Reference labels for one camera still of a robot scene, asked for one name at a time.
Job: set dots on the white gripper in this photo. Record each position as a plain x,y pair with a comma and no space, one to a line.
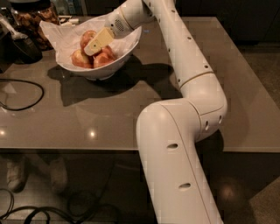
115,22

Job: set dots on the red apple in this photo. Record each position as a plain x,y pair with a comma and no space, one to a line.
86,37
103,59
80,59
107,49

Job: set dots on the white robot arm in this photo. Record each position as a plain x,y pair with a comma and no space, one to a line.
167,131

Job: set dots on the white ceramic bowl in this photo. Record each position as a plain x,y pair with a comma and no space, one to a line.
96,74

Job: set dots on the white paper liner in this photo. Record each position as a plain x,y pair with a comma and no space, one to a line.
65,39

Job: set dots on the glass jar of cookies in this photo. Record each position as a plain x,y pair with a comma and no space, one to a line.
29,14

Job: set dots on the right white shoe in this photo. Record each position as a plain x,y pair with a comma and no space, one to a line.
58,174

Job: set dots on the white shoe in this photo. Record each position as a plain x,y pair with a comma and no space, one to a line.
58,174
16,175

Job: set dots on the left white shoe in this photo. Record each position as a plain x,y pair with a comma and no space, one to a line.
16,175

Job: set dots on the black appliance with white handle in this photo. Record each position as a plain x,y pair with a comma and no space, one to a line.
23,49

